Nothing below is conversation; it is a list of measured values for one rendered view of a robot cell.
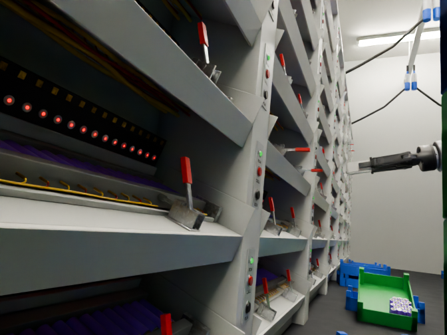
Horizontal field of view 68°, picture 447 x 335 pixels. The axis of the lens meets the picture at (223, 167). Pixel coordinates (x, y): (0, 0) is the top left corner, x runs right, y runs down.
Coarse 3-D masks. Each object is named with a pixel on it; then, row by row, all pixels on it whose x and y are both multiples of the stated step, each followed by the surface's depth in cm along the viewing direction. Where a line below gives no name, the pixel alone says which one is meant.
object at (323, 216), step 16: (336, 16) 205; (336, 32) 203; (336, 48) 201; (336, 64) 201; (336, 80) 204; (320, 144) 193; (320, 176) 189; (320, 208) 185; (320, 256) 180; (320, 288) 177
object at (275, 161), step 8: (272, 120) 67; (272, 128) 66; (272, 152) 72; (272, 160) 74; (280, 160) 79; (272, 168) 76; (280, 168) 81; (288, 168) 87; (304, 168) 123; (272, 176) 122; (280, 176) 84; (288, 176) 90; (296, 176) 97; (304, 176) 122; (312, 176) 121; (296, 184) 101; (304, 184) 110; (304, 192) 115
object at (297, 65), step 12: (288, 0) 81; (288, 12) 84; (288, 24) 86; (288, 36) 90; (300, 36) 96; (288, 48) 104; (300, 48) 99; (288, 60) 113; (300, 60) 103; (288, 72) 124; (300, 72) 119; (312, 72) 117; (300, 84) 130; (312, 84) 122
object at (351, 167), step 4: (364, 160) 99; (368, 160) 99; (348, 164) 101; (352, 164) 100; (356, 164) 100; (348, 168) 100; (352, 168) 100; (356, 168) 99; (360, 168) 99; (364, 168) 99; (368, 168) 98; (348, 172) 100
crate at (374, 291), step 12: (360, 276) 149; (372, 276) 150; (384, 276) 148; (408, 276) 143; (360, 288) 148; (372, 288) 147; (384, 288) 147; (396, 288) 146; (408, 288) 140; (360, 300) 126; (372, 300) 138; (384, 300) 138; (408, 300) 137; (360, 312) 126; (372, 312) 124; (384, 312) 122; (384, 324) 123; (396, 324) 121; (408, 324) 119
